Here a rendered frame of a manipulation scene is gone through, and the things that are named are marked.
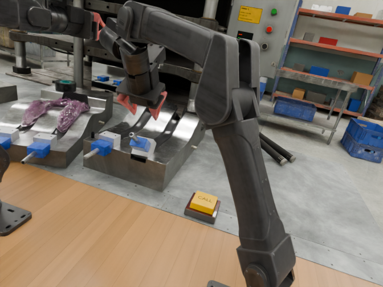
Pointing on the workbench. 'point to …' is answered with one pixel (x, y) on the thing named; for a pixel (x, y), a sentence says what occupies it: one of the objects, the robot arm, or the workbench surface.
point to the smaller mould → (7, 92)
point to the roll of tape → (65, 85)
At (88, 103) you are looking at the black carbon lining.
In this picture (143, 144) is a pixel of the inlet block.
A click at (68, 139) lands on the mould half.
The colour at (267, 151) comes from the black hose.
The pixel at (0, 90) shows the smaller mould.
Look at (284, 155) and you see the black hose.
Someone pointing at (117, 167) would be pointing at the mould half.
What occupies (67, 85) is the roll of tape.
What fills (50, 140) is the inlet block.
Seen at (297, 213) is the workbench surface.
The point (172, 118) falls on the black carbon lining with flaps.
